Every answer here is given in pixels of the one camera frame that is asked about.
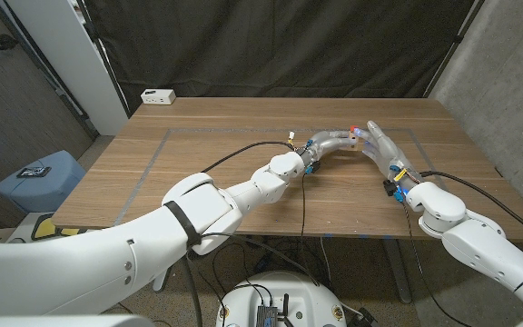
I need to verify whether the black metal rail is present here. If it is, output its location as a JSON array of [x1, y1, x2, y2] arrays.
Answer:
[[0, 0, 99, 140]]

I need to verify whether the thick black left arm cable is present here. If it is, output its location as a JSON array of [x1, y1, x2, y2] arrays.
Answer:
[[201, 141, 297, 174]]

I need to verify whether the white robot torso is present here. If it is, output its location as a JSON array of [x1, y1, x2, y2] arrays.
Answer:
[[215, 271, 348, 327]]

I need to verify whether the white board yellow black marking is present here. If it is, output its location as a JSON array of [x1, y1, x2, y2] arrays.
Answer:
[[6, 211, 90, 244]]

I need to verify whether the black smartphone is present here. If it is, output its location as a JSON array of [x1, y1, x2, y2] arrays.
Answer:
[[16, 165, 53, 179]]

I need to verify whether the white floor cable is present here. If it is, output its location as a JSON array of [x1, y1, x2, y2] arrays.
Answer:
[[319, 236, 333, 285]]

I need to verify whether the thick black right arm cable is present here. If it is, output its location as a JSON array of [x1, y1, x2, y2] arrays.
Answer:
[[419, 170, 523, 249]]

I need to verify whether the white table leg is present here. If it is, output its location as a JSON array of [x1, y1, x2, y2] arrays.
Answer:
[[152, 265, 174, 292]]

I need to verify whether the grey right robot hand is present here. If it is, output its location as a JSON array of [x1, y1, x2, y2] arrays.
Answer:
[[354, 120, 424, 187]]

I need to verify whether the blue plastic stool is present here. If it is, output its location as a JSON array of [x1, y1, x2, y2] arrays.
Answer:
[[0, 150, 87, 214]]

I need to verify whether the black floor cable tangle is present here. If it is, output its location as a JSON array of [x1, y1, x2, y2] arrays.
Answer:
[[211, 234, 331, 292]]

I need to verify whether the grey table leg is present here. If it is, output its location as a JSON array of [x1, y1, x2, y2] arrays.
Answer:
[[381, 238, 413, 304]]

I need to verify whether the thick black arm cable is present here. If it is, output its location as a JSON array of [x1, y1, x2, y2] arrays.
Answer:
[[419, 170, 523, 249], [201, 141, 297, 174]]

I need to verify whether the thin black right wrist wire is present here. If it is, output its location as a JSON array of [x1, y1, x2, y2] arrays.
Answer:
[[400, 202, 476, 327]]

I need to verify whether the thin black left wrist wire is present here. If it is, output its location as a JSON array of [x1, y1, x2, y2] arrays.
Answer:
[[298, 173, 321, 287]]

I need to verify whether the thin black wrist wire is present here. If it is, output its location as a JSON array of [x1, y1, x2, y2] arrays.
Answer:
[[298, 173, 321, 287], [400, 202, 476, 327]]

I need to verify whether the black backdrop stand pole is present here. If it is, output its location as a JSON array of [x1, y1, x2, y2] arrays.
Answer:
[[75, 0, 132, 118], [423, 0, 488, 99]]

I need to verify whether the white power strip box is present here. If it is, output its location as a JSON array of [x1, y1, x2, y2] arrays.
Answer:
[[140, 88, 177, 105]]

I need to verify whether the black plug beside torso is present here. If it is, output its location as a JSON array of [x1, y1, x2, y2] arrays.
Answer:
[[355, 307, 379, 327]]

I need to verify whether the black backdrop curtain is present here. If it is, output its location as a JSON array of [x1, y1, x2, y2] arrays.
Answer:
[[79, 0, 488, 115]]

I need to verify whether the white wall panel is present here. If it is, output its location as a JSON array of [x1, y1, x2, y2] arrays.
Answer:
[[5, 0, 129, 136]]

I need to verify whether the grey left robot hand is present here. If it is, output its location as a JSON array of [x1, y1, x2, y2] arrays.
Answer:
[[300, 129, 359, 176]]

